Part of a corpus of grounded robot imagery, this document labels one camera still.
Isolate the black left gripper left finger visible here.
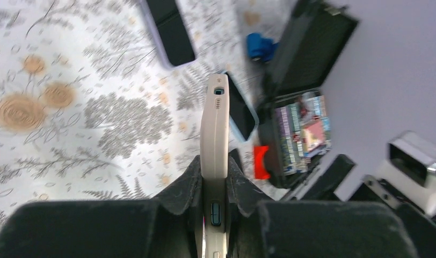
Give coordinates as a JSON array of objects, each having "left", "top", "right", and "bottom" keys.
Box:
[{"left": 0, "top": 157, "right": 202, "bottom": 257}]

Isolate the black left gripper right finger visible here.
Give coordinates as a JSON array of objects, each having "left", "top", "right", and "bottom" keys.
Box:
[{"left": 227, "top": 159, "right": 417, "bottom": 257}]

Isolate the phone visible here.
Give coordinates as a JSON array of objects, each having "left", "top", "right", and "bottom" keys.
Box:
[
  {"left": 140, "top": 0, "right": 197, "bottom": 69},
  {"left": 223, "top": 71, "right": 259, "bottom": 142}
]

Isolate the beige phone case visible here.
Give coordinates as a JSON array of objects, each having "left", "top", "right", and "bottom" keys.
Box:
[{"left": 200, "top": 74, "right": 229, "bottom": 257}]

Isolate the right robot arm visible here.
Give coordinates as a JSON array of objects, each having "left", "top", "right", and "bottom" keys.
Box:
[{"left": 227, "top": 152, "right": 436, "bottom": 257}]

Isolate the black poker chip case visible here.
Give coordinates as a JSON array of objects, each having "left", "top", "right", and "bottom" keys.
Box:
[{"left": 257, "top": 1, "right": 359, "bottom": 189}]

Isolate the phone in lavender case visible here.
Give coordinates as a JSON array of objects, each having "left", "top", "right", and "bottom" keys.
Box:
[{"left": 140, "top": 0, "right": 197, "bottom": 69}]

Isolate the red plastic piece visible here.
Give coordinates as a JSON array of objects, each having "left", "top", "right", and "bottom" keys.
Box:
[{"left": 253, "top": 146, "right": 271, "bottom": 180}]

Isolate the floral tablecloth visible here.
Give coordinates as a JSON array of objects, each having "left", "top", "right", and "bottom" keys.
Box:
[{"left": 0, "top": 1, "right": 294, "bottom": 230}]

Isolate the blue plastic object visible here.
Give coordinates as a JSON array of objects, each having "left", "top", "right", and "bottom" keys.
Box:
[{"left": 246, "top": 33, "right": 278, "bottom": 62}]

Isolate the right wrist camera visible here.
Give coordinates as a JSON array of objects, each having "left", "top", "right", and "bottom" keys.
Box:
[{"left": 374, "top": 131, "right": 436, "bottom": 218}]

